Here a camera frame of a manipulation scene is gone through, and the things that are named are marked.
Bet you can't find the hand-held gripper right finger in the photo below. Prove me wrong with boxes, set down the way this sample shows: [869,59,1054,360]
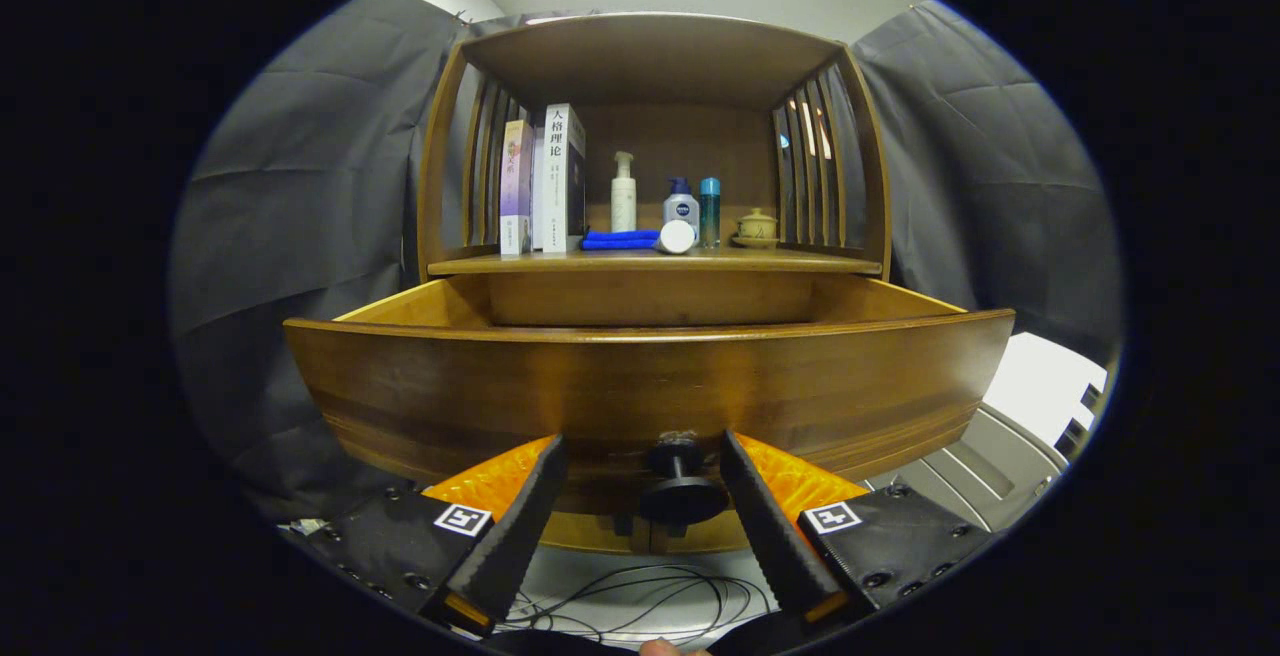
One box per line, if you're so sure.
[720,428,1001,627]

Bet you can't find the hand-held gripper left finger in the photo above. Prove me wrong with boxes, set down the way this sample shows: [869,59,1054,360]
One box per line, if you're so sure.
[300,434,569,637]

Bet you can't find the brown wooden drawer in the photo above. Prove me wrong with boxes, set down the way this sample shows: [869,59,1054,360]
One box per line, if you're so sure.
[283,274,1017,527]

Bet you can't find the wooden countertop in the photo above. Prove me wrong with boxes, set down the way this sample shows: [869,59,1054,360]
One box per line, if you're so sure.
[427,236,883,277]

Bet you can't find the brown wooden cabinet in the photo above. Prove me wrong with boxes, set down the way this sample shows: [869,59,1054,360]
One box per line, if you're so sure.
[415,12,893,555]

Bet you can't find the grey ribbed panel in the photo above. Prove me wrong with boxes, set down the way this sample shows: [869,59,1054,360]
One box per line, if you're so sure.
[865,401,1071,535]

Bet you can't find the folded blue cloth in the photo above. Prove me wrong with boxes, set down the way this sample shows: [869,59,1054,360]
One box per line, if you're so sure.
[580,228,663,252]

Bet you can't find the yellow lidded teacup with saucer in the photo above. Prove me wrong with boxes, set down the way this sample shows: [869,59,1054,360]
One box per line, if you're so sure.
[732,207,780,249]

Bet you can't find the white table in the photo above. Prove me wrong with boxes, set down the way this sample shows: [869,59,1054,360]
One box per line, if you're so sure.
[980,332,1109,457]

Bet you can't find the white pump bottle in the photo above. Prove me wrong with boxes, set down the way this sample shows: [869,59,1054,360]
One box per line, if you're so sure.
[611,151,638,233]

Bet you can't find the clear blue-capped pump bottle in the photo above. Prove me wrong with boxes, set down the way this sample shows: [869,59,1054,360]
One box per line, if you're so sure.
[663,177,701,237]

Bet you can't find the purple book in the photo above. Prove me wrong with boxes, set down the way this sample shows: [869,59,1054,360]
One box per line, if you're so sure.
[500,119,535,257]

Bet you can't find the thick white book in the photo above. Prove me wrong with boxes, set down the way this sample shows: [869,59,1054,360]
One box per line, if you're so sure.
[531,103,587,255]

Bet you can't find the black cables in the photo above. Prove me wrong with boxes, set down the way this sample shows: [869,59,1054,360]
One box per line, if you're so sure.
[495,564,776,642]

